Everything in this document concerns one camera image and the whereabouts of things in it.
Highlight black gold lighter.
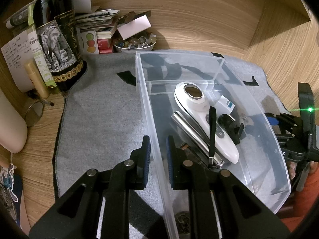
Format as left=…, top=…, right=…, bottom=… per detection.
left=179, top=143, right=207, bottom=169

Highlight silver metal cylinder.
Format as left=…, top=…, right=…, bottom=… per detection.
left=171, top=111, right=224, bottom=169

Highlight black camera mount clip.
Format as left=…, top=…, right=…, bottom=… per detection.
left=218, top=114, right=244, bottom=145

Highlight small white box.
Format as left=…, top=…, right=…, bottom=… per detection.
left=214, top=96, right=235, bottom=117

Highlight clear plastic storage bin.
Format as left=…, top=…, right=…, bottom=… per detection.
left=136, top=50, right=291, bottom=238

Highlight white handheld massager device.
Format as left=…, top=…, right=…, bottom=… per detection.
left=174, top=81, right=239, bottom=164

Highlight grey patterned mat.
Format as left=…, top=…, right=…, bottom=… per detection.
left=55, top=53, right=286, bottom=238

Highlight round glasses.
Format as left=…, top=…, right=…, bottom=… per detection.
left=24, top=91, right=54, bottom=127

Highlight bowl of stones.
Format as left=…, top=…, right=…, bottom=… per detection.
left=113, top=31, right=157, bottom=53

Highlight red small box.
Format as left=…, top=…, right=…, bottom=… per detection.
left=97, top=39, right=113, bottom=54

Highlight fruit picture card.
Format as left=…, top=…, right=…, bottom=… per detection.
left=79, top=31, right=99, bottom=55

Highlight cream rounded object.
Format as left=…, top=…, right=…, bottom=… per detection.
left=0, top=90, right=28, bottom=154

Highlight white paper card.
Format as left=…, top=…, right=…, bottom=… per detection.
left=117, top=15, right=151, bottom=39

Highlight sticker sheet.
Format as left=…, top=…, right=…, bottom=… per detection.
left=1, top=163, right=23, bottom=226

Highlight stack of papers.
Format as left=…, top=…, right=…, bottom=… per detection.
left=72, top=0, right=120, bottom=39

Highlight beige lip balm tube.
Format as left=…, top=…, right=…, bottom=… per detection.
left=24, top=59, right=49, bottom=99

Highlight green white tube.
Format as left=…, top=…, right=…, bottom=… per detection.
left=27, top=4, right=56, bottom=89

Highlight handwritten white note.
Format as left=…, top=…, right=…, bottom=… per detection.
left=1, top=30, right=35, bottom=93

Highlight dark elephant label bottle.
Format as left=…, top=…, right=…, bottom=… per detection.
left=32, top=0, right=87, bottom=93

